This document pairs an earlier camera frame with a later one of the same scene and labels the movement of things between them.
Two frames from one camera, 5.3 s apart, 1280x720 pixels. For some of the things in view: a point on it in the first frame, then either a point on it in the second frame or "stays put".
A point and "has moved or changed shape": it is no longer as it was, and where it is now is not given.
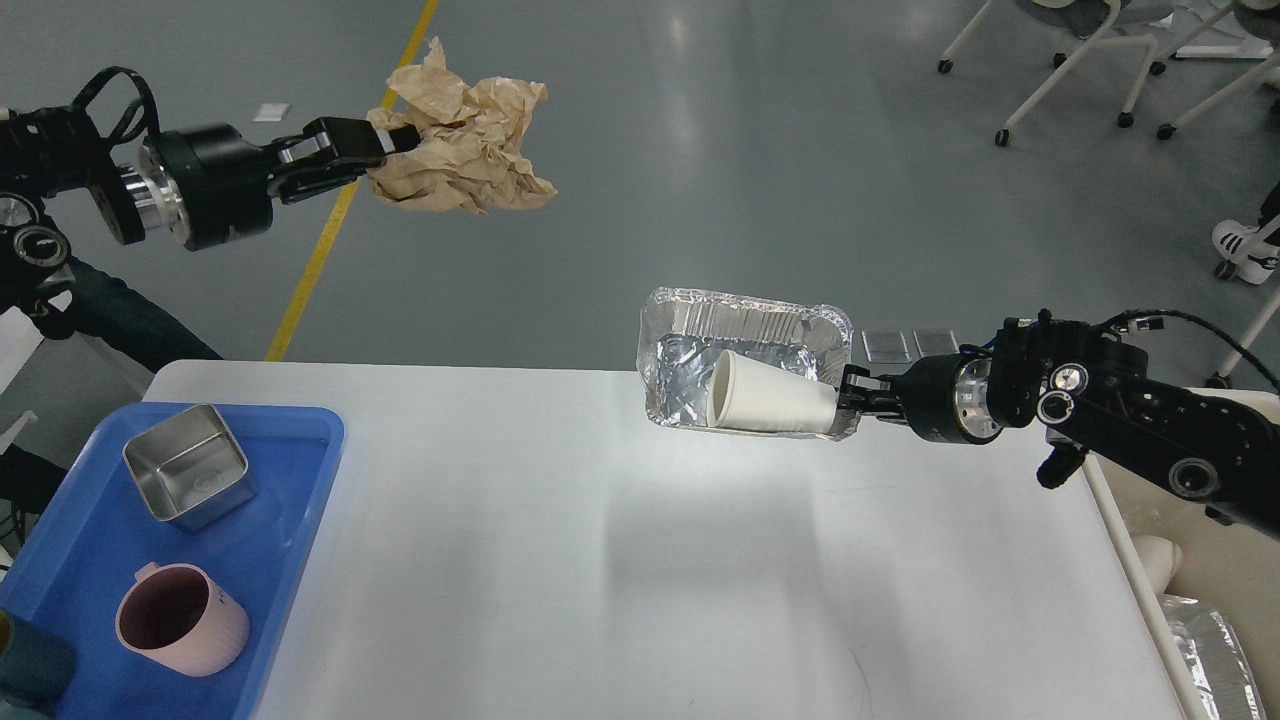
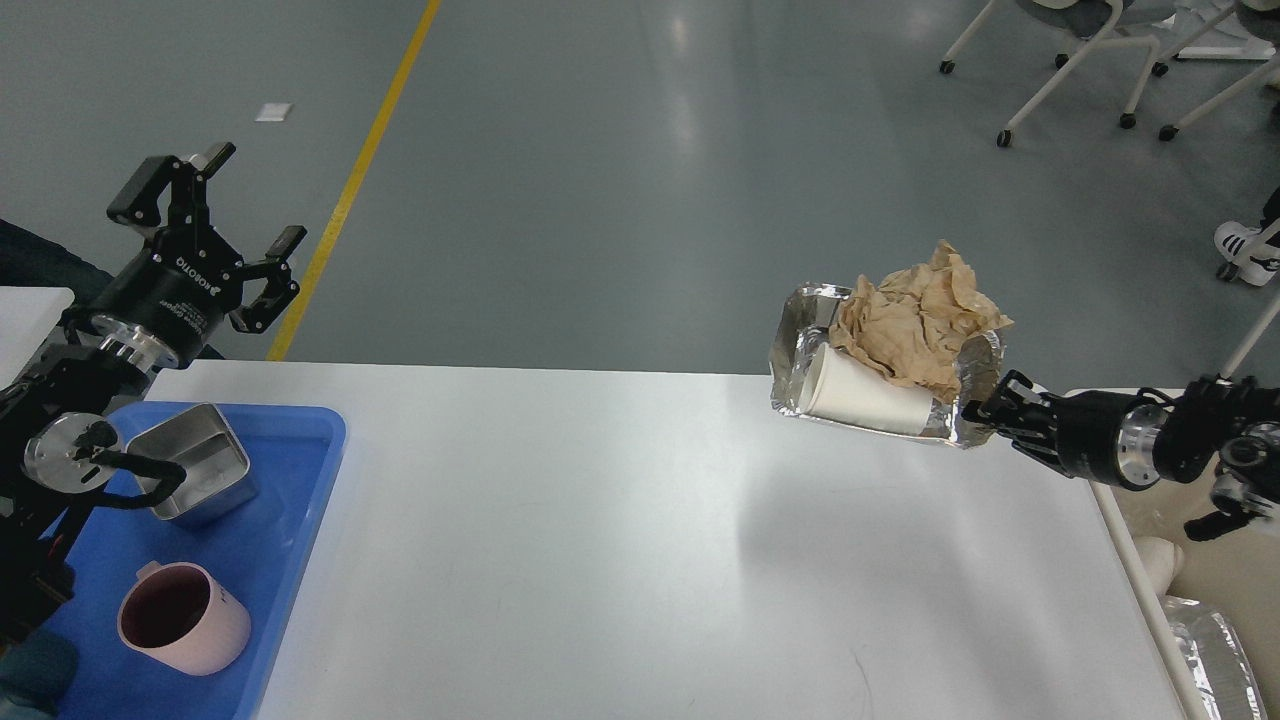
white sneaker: [1252, 255] stays put
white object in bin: [1161, 559] stays put
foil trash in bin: [1217, 658] stays put
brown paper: [470, 155] to [917, 320]
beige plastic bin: [1226, 566] stays put
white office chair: [1097, 22] stays put
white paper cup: [744, 395] has moved or changed shape
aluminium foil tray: [683, 330] has moved or changed shape
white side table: [19, 341] stays put
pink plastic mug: [177, 616] stays put
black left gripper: [215, 185] to [164, 303]
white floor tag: [271, 112] stays put
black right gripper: [945, 398] to [1095, 435]
